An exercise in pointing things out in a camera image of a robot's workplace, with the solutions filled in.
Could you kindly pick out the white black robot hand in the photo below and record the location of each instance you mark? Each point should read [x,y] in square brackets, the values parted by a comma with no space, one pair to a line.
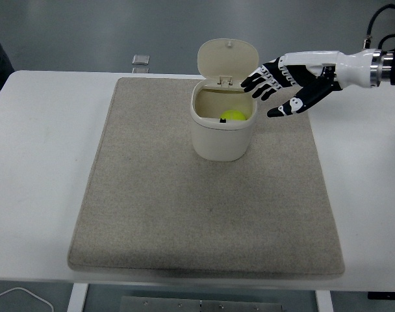
[353,70]

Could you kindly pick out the yellow-green tennis ball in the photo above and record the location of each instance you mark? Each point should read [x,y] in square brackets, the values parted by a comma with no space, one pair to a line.
[233,115]

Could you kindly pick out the cream bin with hinged lid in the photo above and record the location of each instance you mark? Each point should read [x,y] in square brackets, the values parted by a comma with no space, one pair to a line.
[220,143]

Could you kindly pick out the square metal floor cover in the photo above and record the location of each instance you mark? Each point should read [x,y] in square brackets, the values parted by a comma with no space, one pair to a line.
[141,70]
[141,59]

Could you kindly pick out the beige fabric mat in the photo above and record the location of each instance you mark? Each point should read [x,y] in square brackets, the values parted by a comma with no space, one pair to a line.
[184,211]

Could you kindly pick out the black table control panel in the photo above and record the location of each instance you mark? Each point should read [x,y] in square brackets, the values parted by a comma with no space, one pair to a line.
[386,295]

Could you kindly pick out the white table leg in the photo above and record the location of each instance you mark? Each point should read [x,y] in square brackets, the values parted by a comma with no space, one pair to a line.
[324,302]
[77,299]

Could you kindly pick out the grey metal plate with screws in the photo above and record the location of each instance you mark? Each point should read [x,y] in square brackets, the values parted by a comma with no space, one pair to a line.
[200,305]

